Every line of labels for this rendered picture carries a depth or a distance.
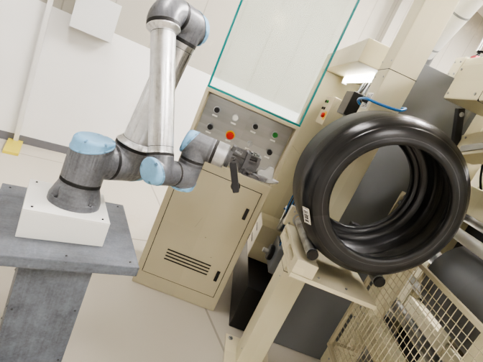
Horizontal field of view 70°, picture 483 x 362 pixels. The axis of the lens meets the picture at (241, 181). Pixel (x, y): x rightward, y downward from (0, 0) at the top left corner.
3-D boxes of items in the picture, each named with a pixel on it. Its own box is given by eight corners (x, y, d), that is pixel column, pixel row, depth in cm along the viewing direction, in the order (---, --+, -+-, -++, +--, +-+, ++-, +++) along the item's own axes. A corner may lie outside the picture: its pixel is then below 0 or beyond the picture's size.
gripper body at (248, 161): (263, 159, 122) (231, 146, 121) (253, 181, 124) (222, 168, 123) (262, 155, 129) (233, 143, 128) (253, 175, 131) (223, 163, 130)
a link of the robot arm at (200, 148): (180, 150, 130) (190, 126, 128) (210, 163, 131) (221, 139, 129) (175, 154, 120) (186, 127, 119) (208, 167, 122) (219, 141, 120)
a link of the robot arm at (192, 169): (159, 182, 124) (171, 151, 122) (180, 183, 134) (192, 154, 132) (177, 194, 120) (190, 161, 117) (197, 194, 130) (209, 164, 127)
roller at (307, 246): (305, 220, 160) (298, 225, 161) (299, 213, 159) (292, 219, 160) (321, 256, 126) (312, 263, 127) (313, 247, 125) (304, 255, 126)
